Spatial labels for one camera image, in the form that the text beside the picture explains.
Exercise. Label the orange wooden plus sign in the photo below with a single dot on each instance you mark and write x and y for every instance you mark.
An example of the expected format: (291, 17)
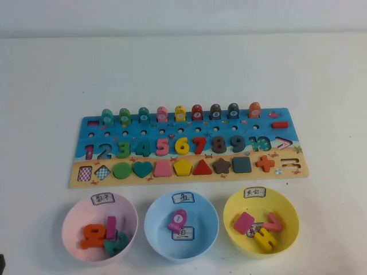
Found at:
(265, 164)

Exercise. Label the yellow wooden fish piece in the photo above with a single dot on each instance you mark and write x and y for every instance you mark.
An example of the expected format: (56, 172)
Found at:
(180, 113)

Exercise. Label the red wooden fish piece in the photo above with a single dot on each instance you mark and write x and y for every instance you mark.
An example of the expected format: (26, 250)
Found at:
(197, 112)

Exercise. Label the yellow wooden pentagon piece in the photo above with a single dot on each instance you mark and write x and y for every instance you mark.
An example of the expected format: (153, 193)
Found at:
(182, 168)

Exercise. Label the pink wooden fish piece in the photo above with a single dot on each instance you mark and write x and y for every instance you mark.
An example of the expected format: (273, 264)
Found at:
(162, 114)

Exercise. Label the colourful wooden puzzle board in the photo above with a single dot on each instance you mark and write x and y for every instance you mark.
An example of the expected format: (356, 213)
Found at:
(152, 131)

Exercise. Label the red wooden triangle piece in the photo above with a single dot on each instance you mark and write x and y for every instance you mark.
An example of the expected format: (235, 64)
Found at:
(203, 169)

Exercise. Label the pink wooden trapezoid piece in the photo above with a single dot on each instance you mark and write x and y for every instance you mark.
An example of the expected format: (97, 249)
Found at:
(163, 169)

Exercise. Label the brown wooden fish piece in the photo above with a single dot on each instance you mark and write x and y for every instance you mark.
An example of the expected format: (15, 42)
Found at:
(215, 111)

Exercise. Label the teal wooden fish piece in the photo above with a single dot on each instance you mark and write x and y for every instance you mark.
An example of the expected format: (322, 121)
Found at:
(107, 117)
(143, 115)

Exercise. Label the brown wooden star piece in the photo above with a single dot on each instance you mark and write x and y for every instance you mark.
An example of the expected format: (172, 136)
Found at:
(221, 166)

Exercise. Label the teal wooden heart piece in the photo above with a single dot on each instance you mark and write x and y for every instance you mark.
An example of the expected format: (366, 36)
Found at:
(142, 169)

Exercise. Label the dark blue wooden fish piece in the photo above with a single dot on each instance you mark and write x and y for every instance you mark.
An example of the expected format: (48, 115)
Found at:
(233, 111)

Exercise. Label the rim label on blue bowl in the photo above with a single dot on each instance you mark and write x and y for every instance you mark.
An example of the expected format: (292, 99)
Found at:
(183, 198)

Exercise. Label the green wooden fish piece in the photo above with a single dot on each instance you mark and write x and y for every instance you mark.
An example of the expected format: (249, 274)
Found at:
(124, 117)

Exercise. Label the dark blue wooden square piece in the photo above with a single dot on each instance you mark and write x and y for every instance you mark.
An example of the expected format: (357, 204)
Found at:
(242, 165)

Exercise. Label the green wooden circle piece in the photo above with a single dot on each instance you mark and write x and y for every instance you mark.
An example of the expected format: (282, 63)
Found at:
(122, 170)

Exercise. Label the orange wooden fish piece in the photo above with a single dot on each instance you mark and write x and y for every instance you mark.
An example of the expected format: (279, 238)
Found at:
(254, 110)

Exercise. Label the magenta wooden fish piece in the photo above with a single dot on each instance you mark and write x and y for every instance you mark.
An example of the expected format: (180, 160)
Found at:
(177, 220)

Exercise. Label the rim label on yellow bowl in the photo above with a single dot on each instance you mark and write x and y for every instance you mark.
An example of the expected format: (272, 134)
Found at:
(254, 192)

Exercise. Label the inside label of blue bowl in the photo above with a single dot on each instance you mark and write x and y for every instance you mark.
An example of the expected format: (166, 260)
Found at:
(186, 233)

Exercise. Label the paper label on pink bowl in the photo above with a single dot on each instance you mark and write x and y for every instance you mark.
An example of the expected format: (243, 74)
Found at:
(102, 199)

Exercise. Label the magenta wooden rectangle piece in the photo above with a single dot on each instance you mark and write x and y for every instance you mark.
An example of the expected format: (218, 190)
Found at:
(244, 222)

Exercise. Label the blue plastic bowl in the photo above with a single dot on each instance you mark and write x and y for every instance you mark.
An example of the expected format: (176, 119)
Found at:
(160, 243)

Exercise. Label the pink plastic bowl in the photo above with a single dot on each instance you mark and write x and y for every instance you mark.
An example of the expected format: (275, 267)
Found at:
(86, 212)

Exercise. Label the yellow plastic bowl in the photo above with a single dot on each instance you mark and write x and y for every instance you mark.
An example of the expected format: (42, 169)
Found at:
(286, 212)

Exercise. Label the yellow wooden number six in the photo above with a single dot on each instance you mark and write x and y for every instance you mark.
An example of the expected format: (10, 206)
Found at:
(180, 149)

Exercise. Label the red wooden number seven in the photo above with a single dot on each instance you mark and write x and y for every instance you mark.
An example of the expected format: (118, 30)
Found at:
(200, 144)

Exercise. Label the pink wooden number five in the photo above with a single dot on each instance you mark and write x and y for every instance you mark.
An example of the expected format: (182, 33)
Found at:
(162, 147)

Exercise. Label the brown wooden number eight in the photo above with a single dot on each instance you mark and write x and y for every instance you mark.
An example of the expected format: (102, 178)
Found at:
(219, 145)

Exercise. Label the teal wooden number four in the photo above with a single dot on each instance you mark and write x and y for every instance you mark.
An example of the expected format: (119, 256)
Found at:
(144, 149)

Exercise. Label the dark blue wooden number nine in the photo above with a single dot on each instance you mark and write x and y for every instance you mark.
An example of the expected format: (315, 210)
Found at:
(241, 141)

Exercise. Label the green wooden number three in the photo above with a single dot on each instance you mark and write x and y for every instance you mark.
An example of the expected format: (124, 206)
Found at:
(124, 149)

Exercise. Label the red wooden minus sign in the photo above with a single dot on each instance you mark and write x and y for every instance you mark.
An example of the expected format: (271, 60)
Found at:
(279, 125)

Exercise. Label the magenta wooden number one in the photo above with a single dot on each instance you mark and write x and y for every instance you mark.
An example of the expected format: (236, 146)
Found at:
(110, 227)

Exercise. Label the pink wooden greater-than sign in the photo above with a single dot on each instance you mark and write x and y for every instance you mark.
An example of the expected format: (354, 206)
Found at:
(272, 224)

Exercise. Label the teal wooden number two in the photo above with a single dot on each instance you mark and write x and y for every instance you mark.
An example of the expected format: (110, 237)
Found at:
(116, 245)

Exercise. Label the yellow wooden equals sign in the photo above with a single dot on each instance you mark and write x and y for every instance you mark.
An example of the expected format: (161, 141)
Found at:
(265, 242)

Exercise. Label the orange wooden number ten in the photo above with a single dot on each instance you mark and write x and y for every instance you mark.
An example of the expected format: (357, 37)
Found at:
(93, 237)

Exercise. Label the black object at table edge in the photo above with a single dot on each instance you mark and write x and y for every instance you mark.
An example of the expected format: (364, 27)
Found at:
(2, 265)

